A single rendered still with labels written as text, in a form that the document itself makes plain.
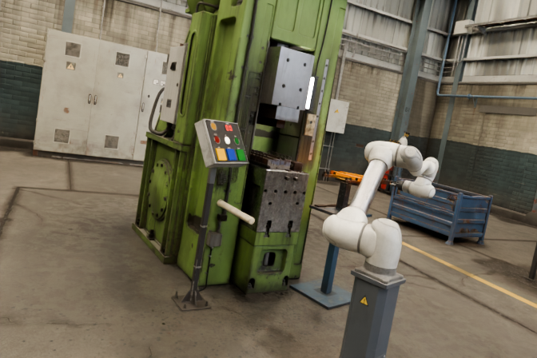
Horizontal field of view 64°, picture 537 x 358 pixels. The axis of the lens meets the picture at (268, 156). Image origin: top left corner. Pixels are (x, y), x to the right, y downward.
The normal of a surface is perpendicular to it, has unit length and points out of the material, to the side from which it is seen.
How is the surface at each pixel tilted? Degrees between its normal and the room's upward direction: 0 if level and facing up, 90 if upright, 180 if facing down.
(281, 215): 90
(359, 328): 90
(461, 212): 90
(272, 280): 89
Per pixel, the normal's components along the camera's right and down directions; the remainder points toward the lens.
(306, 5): 0.53, 0.17
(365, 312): -0.69, -0.05
